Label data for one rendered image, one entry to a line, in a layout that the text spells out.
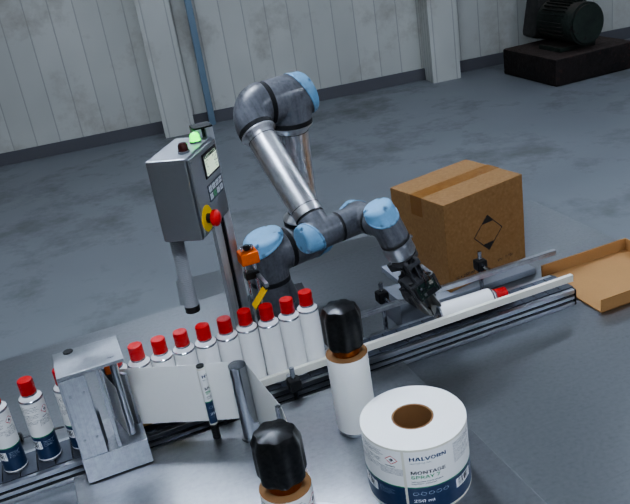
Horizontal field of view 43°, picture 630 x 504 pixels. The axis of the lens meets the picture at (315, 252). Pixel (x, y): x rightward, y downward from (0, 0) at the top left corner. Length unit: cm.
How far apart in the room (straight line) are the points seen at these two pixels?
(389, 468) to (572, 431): 48
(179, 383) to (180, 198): 40
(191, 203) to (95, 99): 642
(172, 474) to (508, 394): 78
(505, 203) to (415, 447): 108
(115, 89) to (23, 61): 86
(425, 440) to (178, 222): 71
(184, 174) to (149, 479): 65
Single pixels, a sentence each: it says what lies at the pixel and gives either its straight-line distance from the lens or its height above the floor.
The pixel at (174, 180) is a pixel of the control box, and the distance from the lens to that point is 174.
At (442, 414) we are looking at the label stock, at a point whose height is 102.
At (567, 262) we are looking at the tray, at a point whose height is 85.
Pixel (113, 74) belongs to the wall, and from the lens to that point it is 809.
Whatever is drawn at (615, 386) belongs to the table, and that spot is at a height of 83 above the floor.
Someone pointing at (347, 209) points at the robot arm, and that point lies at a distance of 195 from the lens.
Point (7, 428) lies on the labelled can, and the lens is 189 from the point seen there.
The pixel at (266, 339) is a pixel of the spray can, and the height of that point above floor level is 101.
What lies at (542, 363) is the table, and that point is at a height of 83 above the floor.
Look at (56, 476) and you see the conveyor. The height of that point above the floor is 86.
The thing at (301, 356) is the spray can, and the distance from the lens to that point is 194.
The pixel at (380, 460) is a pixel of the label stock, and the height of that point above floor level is 99.
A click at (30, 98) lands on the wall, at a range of 817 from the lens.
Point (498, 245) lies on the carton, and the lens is 240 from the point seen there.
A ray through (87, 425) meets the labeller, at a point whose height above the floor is 102.
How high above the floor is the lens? 194
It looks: 24 degrees down
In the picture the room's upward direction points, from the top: 9 degrees counter-clockwise
